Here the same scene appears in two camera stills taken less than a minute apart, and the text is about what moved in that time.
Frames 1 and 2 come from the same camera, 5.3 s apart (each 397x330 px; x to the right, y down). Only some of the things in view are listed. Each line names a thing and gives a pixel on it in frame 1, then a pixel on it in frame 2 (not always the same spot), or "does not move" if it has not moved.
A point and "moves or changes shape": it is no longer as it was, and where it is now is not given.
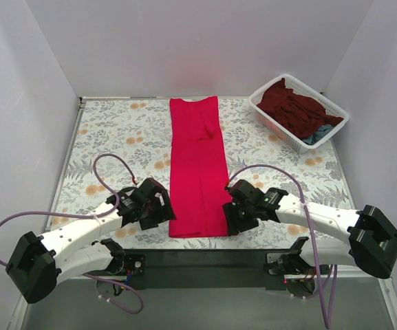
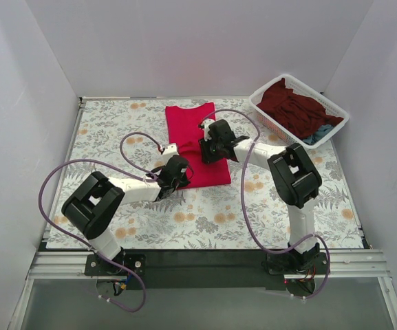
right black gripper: [234, 211] → [206, 151]
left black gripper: [162, 210] → [184, 175]
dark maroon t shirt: [301, 114] does not move
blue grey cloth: [316, 136] does not move
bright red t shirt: [199, 183] moves or changes shape
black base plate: [212, 269] does not move
